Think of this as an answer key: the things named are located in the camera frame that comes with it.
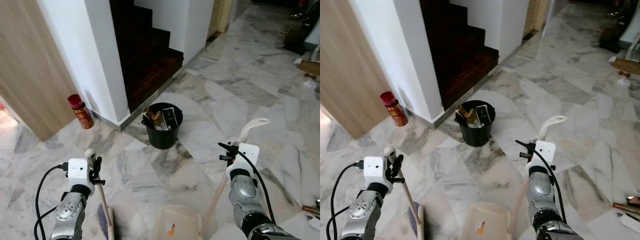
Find beige long-handled dustpan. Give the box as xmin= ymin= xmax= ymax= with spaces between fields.
xmin=460 ymin=115 xmax=568 ymax=240
xmin=151 ymin=117 xmax=271 ymax=240

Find light wooden door panel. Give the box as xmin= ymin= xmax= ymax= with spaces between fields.
xmin=320 ymin=0 xmax=394 ymax=140
xmin=0 ymin=0 xmax=79 ymax=142

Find black plastic waste bin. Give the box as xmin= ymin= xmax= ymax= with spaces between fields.
xmin=454 ymin=100 xmax=497 ymax=148
xmin=141 ymin=102 xmax=184 ymax=150

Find dark wooden staircase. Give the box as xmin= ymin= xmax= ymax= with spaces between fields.
xmin=109 ymin=0 xmax=185 ymax=114
xmin=420 ymin=0 xmax=500 ymax=111

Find beige broom purple bristles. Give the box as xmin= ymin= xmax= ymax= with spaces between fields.
xmin=84 ymin=148 xmax=117 ymax=240
xmin=383 ymin=145 xmax=427 ymax=240

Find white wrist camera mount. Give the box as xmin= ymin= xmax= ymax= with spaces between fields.
xmin=526 ymin=140 xmax=557 ymax=177
xmin=226 ymin=143 xmax=261 ymax=180
xmin=67 ymin=158 xmax=97 ymax=195
xmin=363 ymin=155 xmax=394 ymax=193

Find black and white carton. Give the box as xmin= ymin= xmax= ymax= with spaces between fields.
xmin=475 ymin=104 xmax=491 ymax=127
xmin=162 ymin=106 xmax=178 ymax=130

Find black round appliance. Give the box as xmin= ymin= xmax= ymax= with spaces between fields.
xmin=283 ymin=0 xmax=321 ymax=56
xmin=599 ymin=0 xmax=640 ymax=53

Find wooden door frame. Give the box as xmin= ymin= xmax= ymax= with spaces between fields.
xmin=207 ymin=0 xmax=234 ymax=42
xmin=522 ymin=0 xmax=551 ymax=37

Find long wooden plank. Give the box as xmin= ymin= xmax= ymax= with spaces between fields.
xmin=609 ymin=56 xmax=640 ymax=77
xmin=294 ymin=58 xmax=321 ymax=77

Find brown cardboard carton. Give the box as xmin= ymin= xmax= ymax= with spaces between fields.
xmin=456 ymin=106 xmax=478 ymax=127
xmin=145 ymin=107 xmax=167 ymax=130

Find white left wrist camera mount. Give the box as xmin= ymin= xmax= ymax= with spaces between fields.
xmin=363 ymin=155 xmax=394 ymax=193
xmin=67 ymin=158 xmax=97 ymax=195

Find red can with cap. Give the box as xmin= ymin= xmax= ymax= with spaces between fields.
xmin=379 ymin=91 xmax=409 ymax=127
xmin=67 ymin=93 xmax=95 ymax=130

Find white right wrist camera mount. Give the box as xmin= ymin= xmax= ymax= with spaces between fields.
xmin=526 ymin=140 xmax=557 ymax=177
xmin=226 ymin=143 xmax=261 ymax=180

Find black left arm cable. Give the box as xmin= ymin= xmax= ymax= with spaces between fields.
xmin=327 ymin=161 xmax=366 ymax=240
xmin=34 ymin=164 xmax=70 ymax=240

